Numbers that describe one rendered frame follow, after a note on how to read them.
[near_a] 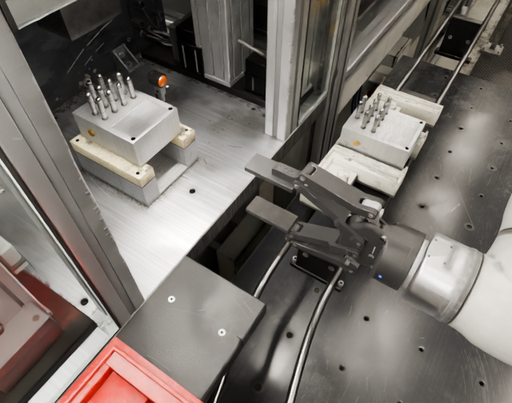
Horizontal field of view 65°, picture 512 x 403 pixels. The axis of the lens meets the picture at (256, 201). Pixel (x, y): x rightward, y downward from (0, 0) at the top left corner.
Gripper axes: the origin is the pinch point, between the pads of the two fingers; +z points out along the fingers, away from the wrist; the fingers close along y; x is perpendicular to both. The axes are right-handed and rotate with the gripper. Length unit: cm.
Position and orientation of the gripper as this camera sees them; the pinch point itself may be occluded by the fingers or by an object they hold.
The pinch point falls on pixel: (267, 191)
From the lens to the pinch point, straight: 54.5
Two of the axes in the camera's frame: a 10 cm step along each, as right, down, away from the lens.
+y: 0.0, -6.3, -7.8
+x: -5.5, 6.5, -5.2
